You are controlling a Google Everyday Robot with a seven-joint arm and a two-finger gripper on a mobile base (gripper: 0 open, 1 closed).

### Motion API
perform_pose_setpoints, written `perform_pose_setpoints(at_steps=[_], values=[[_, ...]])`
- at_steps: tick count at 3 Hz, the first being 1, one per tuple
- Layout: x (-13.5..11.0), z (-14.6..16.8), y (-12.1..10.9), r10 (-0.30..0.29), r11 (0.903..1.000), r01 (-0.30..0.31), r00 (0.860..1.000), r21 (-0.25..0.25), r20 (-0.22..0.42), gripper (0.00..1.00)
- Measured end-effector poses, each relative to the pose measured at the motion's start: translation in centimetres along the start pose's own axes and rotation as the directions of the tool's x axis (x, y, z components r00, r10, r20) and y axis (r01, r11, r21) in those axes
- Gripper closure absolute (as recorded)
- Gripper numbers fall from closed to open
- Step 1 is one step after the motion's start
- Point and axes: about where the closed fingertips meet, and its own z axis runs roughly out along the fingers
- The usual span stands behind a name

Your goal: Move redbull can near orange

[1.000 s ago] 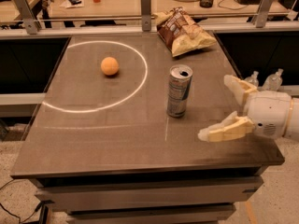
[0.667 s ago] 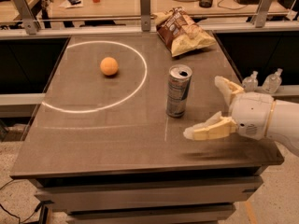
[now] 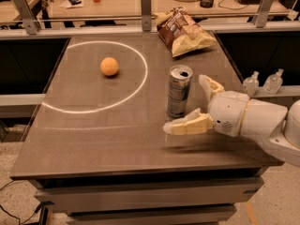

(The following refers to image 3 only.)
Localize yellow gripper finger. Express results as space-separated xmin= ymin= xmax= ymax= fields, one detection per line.
xmin=163 ymin=108 xmax=214 ymax=135
xmin=199 ymin=74 xmax=225 ymax=101

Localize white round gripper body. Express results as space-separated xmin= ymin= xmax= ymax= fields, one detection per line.
xmin=208 ymin=91 xmax=250 ymax=137

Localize silver blue redbull can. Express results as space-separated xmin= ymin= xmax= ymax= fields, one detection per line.
xmin=167 ymin=65 xmax=193 ymax=118

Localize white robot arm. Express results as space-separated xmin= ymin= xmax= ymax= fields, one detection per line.
xmin=163 ymin=75 xmax=300 ymax=167

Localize clear sanitizer bottle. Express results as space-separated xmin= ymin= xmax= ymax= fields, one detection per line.
xmin=243 ymin=71 xmax=259 ymax=97
xmin=262 ymin=68 xmax=284 ymax=94

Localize brown yellow chip bag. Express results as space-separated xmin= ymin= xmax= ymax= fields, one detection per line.
xmin=154 ymin=7 xmax=217 ymax=57

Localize upper metal drawer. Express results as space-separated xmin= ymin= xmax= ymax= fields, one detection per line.
xmin=36 ymin=177 xmax=263 ymax=214

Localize metal drawer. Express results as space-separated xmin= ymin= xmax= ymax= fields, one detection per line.
xmin=36 ymin=177 xmax=263 ymax=214
xmin=67 ymin=204 xmax=235 ymax=225

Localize black mesh pen cup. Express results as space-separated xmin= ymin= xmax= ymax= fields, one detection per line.
xmin=200 ymin=0 xmax=214 ymax=8

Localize orange fruit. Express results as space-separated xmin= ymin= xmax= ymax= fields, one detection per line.
xmin=100 ymin=57 xmax=119 ymax=76

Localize lower metal drawer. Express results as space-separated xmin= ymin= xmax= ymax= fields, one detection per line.
xmin=67 ymin=204 xmax=235 ymax=225

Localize right metal bracket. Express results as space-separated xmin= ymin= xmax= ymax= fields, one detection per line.
xmin=253 ymin=0 xmax=275 ymax=28

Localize metal bracket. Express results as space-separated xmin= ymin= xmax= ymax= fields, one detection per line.
xmin=253 ymin=0 xmax=275 ymax=28
xmin=12 ymin=0 xmax=40 ymax=35
xmin=141 ymin=0 xmax=152 ymax=32

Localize middle metal bracket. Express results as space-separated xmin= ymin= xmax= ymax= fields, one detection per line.
xmin=141 ymin=0 xmax=152 ymax=32

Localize left metal bracket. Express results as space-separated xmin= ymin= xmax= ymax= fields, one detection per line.
xmin=12 ymin=0 xmax=40 ymax=35

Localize black floor cable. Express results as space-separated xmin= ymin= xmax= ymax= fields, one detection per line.
xmin=0 ymin=180 xmax=48 ymax=225

